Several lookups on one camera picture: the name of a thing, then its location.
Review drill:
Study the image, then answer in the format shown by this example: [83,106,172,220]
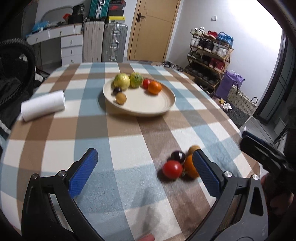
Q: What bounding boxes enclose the woven laundry basket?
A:
[225,85,258,128]

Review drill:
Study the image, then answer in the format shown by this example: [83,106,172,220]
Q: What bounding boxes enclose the beige suitcase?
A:
[83,21,105,63]

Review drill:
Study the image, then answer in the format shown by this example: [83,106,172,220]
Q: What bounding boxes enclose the green guava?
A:
[129,72,143,88]

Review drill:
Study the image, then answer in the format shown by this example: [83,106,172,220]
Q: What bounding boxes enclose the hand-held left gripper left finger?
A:
[21,148,104,241]

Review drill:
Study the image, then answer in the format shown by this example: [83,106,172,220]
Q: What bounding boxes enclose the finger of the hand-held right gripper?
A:
[240,131,289,172]

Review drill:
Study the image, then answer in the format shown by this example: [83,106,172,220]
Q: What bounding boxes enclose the red and black shoe box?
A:
[109,2,127,11]

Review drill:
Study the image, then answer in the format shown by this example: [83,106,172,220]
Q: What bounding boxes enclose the wooden door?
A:
[127,0,181,62]

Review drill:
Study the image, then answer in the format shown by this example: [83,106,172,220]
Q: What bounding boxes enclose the checkered tablecloth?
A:
[0,61,260,241]

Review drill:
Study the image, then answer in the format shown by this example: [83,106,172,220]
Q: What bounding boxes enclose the black printed box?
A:
[73,4,91,16]

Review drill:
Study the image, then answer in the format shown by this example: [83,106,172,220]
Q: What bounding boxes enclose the wooden shoe rack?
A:
[185,32,234,93]

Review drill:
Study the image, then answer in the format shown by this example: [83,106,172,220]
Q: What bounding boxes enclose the blue plastic bag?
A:
[31,20,48,33]

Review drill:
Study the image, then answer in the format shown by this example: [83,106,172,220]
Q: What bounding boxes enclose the orange mandarin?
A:
[183,155,200,179]
[147,81,162,95]

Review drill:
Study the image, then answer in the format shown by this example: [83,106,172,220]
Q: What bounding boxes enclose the white paper towel roll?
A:
[21,90,66,121]

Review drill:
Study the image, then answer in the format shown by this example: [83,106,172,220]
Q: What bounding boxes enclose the white desk with drawers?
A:
[25,23,84,66]

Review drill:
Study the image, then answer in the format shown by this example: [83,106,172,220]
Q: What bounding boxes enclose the teal suitcase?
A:
[89,0,110,20]

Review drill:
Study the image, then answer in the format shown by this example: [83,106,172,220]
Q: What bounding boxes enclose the pile of loose sneakers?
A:
[162,61,186,71]

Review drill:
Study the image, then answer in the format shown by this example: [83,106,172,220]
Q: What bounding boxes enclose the black clothing pile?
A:
[0,76,44,136]

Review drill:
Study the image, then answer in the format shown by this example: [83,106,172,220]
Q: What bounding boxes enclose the grey curved metal frame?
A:
[42,7,74,24]

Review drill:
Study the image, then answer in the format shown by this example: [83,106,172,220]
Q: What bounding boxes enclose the yellow-green guava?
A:
[113,73,130,91]

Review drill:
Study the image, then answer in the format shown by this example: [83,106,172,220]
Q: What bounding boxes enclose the cream round plate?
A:
[103,75,176,117]

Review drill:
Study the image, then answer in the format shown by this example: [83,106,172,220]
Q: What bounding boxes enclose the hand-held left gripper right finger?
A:
[185,149,269,241]

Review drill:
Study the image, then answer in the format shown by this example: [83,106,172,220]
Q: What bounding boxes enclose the silver suitcase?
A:
[102,23,128,62]

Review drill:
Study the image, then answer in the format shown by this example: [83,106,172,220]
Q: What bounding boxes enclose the person's right hand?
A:
[261,174,294,216]

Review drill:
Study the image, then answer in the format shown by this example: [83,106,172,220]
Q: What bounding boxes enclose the black mesh chair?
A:
[0,38,37,112]

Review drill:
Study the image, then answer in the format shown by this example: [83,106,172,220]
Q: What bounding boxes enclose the dark sliding glass door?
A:
[253,30,296,144]

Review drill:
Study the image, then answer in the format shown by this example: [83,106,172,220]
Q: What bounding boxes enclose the purple bag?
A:
[216,70,245,101]

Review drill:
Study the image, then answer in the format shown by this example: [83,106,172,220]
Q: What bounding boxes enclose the plain black box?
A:
[68,15,84,24]

